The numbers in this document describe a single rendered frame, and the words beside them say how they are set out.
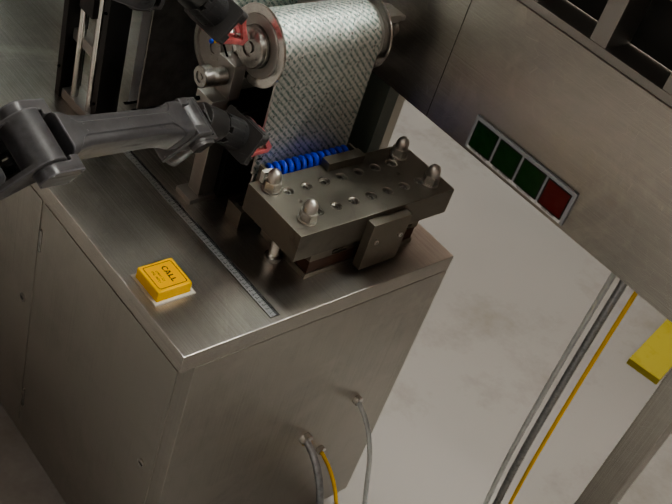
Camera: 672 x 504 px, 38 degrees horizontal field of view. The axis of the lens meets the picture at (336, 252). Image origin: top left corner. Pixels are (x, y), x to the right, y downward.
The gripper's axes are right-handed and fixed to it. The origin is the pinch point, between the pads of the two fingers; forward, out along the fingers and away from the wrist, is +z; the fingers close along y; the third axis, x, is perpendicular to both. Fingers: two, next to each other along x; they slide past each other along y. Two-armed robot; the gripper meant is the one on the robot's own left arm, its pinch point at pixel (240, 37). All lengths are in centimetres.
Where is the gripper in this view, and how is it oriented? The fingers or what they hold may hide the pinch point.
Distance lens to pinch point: 170.8
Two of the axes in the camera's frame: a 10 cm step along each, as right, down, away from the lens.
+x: 6.8, -7.3, -0.7
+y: 6.2, 6.3, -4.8
